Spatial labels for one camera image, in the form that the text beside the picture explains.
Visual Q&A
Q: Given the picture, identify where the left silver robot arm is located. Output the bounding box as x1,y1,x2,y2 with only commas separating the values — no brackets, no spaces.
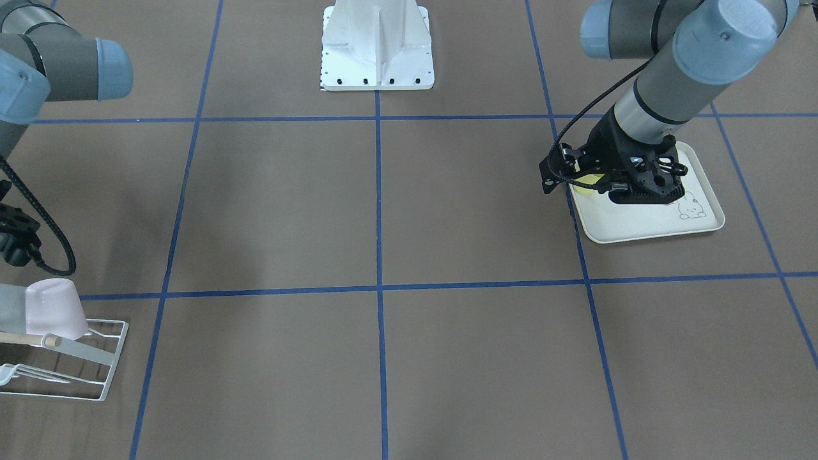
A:
539,1,800,204

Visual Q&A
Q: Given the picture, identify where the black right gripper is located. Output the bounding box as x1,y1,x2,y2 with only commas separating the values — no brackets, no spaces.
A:
1,202,42,266

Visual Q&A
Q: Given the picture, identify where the cream plastic serving tray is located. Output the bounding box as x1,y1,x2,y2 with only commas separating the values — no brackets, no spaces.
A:
569,142,725,244

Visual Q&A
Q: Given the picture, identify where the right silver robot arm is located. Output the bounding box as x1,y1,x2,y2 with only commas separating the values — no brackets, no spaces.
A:
1,1,134,277

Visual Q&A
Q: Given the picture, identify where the grey plastic cup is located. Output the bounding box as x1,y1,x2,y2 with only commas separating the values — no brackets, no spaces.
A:
0,284,27,333

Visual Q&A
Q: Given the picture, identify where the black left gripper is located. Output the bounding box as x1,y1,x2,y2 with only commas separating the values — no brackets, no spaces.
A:
540,109,688,204

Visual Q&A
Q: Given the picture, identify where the white wire cup rack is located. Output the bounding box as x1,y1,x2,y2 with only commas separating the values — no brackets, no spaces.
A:
1,318,130,402

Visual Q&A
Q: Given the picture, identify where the yellow plastic cup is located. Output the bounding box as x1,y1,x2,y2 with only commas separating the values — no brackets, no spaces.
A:
570,174,605,195

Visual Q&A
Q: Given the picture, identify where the pink plastic cup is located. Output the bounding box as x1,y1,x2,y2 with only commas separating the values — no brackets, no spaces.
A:
24,279,88,340

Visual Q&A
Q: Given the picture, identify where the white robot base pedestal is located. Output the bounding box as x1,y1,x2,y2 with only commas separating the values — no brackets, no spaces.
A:
320,1,435,91

